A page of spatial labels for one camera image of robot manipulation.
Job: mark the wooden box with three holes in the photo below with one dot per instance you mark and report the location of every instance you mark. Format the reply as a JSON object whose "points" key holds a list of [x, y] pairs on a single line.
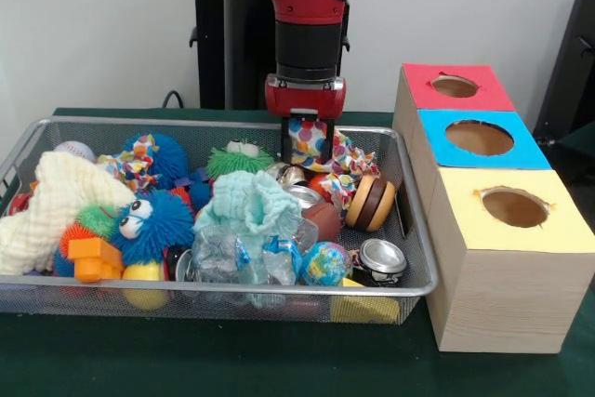
{"points": [[502, 295]]}

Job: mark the black flat panel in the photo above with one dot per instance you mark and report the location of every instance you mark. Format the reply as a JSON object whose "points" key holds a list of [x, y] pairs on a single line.
{"points": [[572, 57]]}

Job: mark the mint green waffle cloth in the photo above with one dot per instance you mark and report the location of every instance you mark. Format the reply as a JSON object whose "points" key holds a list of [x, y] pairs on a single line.
{"points": [[241, 202]]}

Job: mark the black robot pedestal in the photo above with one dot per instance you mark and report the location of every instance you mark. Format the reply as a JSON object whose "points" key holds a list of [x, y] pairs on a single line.
{"points": [[214, 43]]}

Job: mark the dark green table cloth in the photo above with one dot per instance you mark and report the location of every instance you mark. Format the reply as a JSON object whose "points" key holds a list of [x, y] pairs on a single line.
{"points": [[581, 136], [232, 360]]}

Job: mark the polka-dot fabric scrunchie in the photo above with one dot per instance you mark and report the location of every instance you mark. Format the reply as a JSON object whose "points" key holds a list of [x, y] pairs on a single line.
{"points": [[341, 188]]}

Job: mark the brown toy football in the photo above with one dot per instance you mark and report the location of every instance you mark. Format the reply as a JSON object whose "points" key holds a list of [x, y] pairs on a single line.
{"points": [[323, 220]]}

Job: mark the green spiky ball with eyes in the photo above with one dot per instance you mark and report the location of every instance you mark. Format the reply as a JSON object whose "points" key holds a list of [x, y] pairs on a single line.
{"points": [[232, 162]]}

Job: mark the blue spiky rubber ball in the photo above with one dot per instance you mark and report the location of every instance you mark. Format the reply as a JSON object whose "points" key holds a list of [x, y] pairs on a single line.
{"points": [[158, 229], [169, 160]]}

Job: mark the polka-dot fabric cloth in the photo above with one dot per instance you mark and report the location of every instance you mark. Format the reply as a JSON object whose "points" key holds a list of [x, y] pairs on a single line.
{"points": [[307, 141]]}

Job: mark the wooden toy hamburger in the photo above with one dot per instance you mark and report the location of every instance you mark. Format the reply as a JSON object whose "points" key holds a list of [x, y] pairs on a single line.
{"points": [[369, 204]]}

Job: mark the orange plastic toy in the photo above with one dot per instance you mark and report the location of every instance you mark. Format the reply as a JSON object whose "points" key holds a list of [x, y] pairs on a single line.
{"points": [[95, 260]]}

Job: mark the cream waffle cloth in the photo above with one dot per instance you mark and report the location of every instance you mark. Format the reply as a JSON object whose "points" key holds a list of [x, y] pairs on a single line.
{"points": [[60, 202]]}

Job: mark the small globe ball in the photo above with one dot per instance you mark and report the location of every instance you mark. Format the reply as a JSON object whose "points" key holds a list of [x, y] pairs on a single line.
{"points": [[325, 263]]}

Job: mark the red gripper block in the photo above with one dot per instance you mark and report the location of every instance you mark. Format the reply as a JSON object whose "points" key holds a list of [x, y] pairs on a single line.
{"points": [[307, 97]]}

